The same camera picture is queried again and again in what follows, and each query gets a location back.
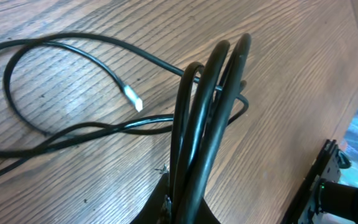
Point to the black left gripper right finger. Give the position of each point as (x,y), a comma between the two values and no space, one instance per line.
(204,215)

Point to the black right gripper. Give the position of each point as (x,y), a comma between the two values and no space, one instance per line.
(304,208)

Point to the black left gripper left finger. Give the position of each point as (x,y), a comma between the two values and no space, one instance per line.
(150,212)

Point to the black USB-C cable silver plug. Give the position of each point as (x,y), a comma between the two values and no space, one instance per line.
(208,100)

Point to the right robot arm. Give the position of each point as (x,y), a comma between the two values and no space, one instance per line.
(321,193)

